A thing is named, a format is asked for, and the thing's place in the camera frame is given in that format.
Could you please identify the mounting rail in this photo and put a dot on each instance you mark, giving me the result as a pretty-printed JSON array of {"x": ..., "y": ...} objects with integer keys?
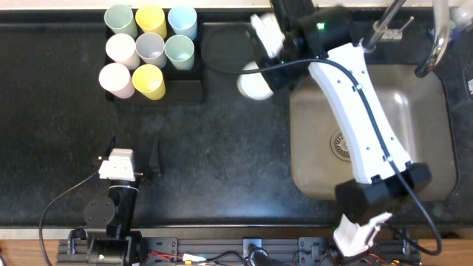
[{"x": 207, "y": 247}]

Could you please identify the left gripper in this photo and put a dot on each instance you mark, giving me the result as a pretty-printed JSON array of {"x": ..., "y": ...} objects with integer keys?
[{"x": 142, "y": 178}]

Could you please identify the steel tap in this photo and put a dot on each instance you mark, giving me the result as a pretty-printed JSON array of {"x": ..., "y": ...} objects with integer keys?
[{"x": 441, "y": 37}]

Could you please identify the grey cup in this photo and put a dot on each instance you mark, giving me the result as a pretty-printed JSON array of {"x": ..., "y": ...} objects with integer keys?
[{"x": 149, "y": 46}]

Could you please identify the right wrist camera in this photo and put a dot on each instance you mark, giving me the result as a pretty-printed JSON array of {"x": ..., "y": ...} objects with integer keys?
[{"x": 268, "y": 33}]

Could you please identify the pink cup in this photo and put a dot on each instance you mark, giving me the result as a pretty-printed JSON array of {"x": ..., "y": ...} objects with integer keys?
[{"x": 115, "y": 77}]

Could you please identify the blue cup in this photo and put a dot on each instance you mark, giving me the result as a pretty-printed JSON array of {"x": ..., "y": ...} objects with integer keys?
[{"x": 182, "y": 18}]

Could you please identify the green cup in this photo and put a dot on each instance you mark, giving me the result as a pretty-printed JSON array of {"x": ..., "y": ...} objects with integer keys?
[
  {"x": 179, "y": 50},
  {"x": 118, "y": 18}
]

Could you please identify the black tray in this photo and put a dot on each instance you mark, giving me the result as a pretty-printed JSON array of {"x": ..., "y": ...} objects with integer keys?
[{"x": 184, "y": 88}]

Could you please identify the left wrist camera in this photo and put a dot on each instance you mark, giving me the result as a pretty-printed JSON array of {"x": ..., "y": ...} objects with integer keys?
[{"x": 118, "y": 164}]

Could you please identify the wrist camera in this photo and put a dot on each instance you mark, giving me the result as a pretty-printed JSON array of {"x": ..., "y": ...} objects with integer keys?
[
  {"x": 118, "y": 164},
  {"x": 268, "y": 33}
]

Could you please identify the yellow cup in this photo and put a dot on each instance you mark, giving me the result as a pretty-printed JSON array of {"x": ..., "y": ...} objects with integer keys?
[
  {"x": 148, "y": 79},
  {"x": 149, "y": 16}
]

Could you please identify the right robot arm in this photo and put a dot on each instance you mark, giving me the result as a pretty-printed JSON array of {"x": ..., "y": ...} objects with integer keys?
[{"x": 354, "y": 111}]

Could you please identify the steel sink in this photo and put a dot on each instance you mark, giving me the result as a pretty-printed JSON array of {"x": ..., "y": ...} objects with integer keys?
[{"x": 425, "y": 111}]

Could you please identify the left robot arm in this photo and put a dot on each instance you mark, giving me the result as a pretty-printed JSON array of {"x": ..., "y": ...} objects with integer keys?
[{"x": 122, "y": 207}]

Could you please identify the white cup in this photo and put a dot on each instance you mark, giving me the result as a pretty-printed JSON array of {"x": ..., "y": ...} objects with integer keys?
[
  {"x": 120, "y": 47},
  {"x": 253, "y": 86}
]

